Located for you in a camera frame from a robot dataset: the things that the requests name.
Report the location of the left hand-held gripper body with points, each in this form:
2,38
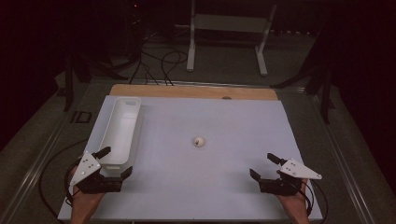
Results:
85,166

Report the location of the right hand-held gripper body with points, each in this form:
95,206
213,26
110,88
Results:
295,170

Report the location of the white plastic bin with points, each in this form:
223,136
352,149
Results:
121,130

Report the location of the small white ball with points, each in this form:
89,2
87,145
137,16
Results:
199,141

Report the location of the person's right hand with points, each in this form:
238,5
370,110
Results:
295,203

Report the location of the person's left hand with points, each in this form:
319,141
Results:
84,202

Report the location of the white table mat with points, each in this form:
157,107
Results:
202,186

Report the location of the black tripod stand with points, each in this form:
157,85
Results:
70,84
325,93

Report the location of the white metal stand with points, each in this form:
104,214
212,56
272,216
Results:
230,23

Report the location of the metal floor rail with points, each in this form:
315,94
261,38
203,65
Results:
345,174
37,161

